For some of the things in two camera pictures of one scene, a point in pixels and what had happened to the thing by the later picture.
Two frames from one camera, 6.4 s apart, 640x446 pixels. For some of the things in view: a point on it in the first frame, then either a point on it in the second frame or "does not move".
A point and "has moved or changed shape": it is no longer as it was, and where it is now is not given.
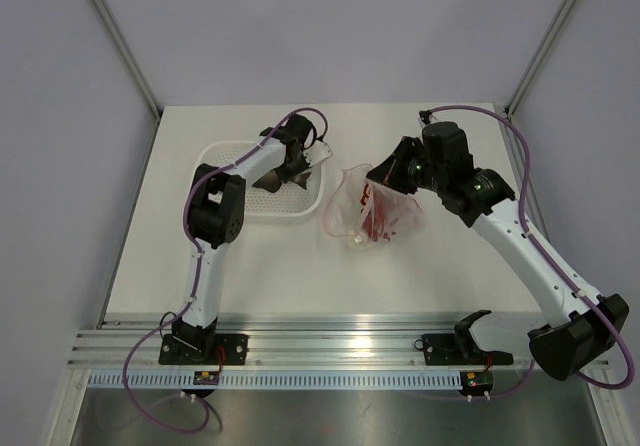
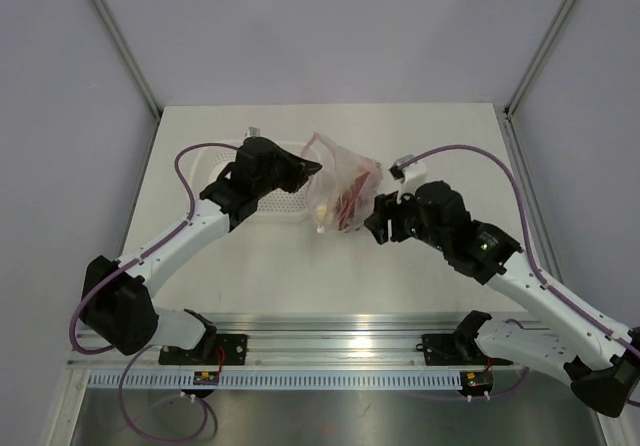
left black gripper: (303, 166) -> (298, 170)
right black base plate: (458, 349) does not move
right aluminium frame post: (570, 0) does not move
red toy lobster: (376, 221) has moved or changed shape
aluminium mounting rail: (295, 340) does not move
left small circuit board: (206, 378) does not move
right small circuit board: (477, 382) does not move
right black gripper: (391, 171) -> (378, 221)
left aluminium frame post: (101, 7) does not move
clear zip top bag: (367, 214) has moved or changed shape
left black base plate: (203, 349) does not move
